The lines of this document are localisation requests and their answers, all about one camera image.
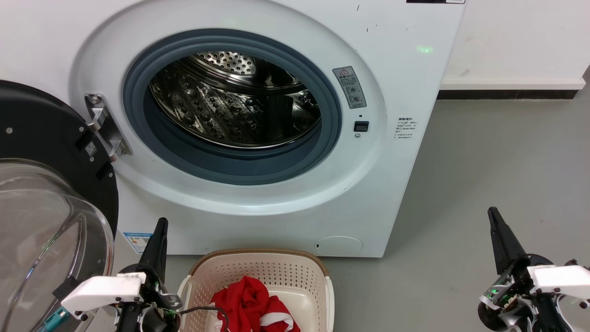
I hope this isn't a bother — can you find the grey warning sticker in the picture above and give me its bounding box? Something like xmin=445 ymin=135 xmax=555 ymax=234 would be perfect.
xmin=333 ymin=66 xmax=367 ymax=110

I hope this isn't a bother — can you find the red and white garment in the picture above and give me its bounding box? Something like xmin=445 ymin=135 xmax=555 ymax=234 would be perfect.
xmin=210 ymin=276 xmax=301 ymax=332

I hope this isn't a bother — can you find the black baseboard strip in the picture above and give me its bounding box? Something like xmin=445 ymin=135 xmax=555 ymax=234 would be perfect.
xmin=437 ymin=90 xmax=579 ymax=100

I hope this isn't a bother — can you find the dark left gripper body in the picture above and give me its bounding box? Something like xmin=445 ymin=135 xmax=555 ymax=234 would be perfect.
xmin=115 ymin=263 xmax=183 ymax=332

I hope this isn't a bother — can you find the black washer door with glass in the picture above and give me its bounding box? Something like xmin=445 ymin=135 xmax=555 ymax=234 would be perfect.
xmin=0 ymin=80 xmax=119 ymax=332

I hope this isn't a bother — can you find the silver door hinge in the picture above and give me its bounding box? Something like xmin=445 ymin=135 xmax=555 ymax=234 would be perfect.
xmin=84 ymin=94 xmax=133 ymax=162

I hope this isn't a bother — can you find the white front-load washing machine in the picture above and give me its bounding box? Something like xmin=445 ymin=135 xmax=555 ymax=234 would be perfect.
xmin=0 ymin=0 xmax=467 ymax=258

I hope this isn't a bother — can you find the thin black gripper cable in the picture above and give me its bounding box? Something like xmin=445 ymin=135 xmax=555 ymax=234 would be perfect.
xmin=180 ymin=306 xmax=230 ymax=332

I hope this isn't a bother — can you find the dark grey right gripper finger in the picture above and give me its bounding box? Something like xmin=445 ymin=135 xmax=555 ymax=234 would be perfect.
xmin=488 ymin=207 xmax=531 ymax=276

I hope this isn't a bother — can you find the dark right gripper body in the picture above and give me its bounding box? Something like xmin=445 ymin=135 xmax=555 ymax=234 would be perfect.
xmin=477 ymin=254 xmax=574 ymax=332

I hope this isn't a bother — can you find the grey rubber door gasket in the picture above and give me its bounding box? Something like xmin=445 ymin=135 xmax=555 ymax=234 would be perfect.
xmin=122 ymin=29 xmax=342 ymax=186

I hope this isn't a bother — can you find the cream perforated laundry basket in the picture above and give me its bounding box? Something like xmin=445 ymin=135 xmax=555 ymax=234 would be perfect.
xmin=177 ymin=248 xmax=335 ymax=332

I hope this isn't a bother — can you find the blue energy label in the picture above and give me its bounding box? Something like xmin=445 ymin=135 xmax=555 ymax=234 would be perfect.
xmin=123 ymin=232 xmax=153 ymax=254

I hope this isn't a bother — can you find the round white filter cover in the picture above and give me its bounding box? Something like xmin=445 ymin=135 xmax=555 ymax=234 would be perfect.
xmin=314 ymin=236 xmax=364 ymax=256

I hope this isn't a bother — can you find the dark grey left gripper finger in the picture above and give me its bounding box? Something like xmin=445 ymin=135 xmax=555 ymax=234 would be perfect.
xmin=138 ymin=218 xmax=169 ymax=282

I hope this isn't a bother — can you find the teal cable connector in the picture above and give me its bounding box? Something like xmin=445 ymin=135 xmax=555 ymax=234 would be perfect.
xmin=44 ymin=308 xmax=71 ymax=332

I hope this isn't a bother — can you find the stainless steel washing machine drum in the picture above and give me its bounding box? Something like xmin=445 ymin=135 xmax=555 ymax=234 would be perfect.
xmin=148 ymin=51 xmax=322 ymax=149

